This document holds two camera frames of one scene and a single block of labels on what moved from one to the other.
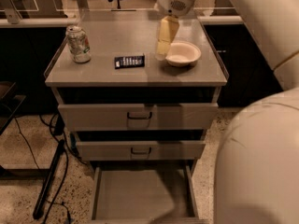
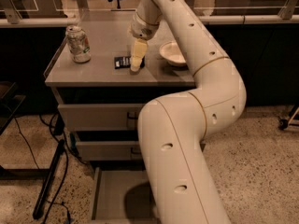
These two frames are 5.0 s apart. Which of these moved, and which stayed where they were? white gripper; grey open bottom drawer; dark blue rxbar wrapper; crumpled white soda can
Moved: white gripper
Stayed: grey open bottom drawer; dark blue rxbar wrapper; crumpled white soda can
